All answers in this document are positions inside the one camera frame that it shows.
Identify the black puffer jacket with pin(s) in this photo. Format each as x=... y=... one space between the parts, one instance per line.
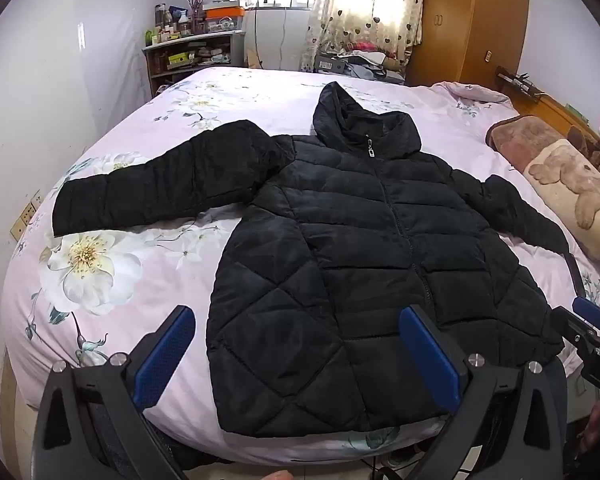
x=360 y=260

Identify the orange storage box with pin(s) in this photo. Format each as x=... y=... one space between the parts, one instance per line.
x=223 y=16

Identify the heart print curtain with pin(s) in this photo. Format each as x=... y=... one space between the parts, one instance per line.
x=365 y=7

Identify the pile of clothes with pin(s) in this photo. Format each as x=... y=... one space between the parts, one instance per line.
x=362 y=62

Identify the person's right hand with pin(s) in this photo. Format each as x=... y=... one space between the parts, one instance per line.
x=592 y=427

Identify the wooden headboard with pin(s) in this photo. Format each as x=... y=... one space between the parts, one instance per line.
x=562 y=110

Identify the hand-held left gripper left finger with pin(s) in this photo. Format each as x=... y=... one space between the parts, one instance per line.
x=164 y=357

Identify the wooden wardrobe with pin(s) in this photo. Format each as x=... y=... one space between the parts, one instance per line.
x=467 y=20

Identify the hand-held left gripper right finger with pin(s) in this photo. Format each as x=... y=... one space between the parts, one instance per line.
x=430 y=360

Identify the bed with floral pink sheet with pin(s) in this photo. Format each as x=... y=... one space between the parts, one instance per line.
x=145 y=270

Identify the wall sockets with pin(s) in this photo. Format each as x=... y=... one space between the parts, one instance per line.
x=26 y=215

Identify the cluttered shelf unit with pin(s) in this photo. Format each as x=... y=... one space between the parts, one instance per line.
x=185 y=57

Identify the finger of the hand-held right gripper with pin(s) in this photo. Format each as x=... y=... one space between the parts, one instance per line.
x=590 y=312

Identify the bear print plush blanket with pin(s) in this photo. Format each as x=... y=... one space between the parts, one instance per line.
x=565 y=180

